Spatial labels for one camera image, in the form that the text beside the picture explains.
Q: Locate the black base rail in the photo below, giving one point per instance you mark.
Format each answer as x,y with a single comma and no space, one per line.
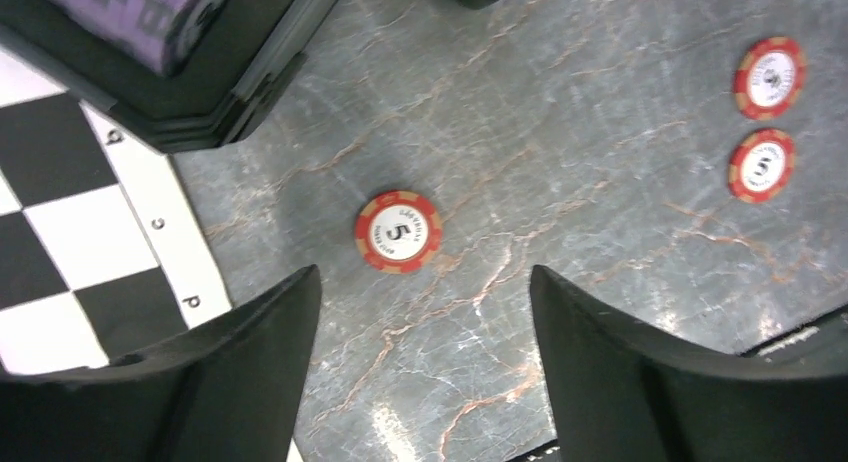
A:
819,343

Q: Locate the black poker carrying case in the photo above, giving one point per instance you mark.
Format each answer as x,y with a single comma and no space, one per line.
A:
183,75

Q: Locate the red white poker chip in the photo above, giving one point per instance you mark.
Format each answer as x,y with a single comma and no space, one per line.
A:
761,165
770,78
398,232

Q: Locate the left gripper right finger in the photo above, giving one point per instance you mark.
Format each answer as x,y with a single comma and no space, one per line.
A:
621,389

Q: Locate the black white chessboard mat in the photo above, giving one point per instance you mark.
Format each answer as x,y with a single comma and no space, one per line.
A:
101,253

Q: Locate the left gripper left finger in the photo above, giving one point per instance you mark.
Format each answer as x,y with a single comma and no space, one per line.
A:
227,390

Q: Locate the purple poker chip roll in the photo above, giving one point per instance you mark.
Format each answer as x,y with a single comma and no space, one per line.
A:
159,34

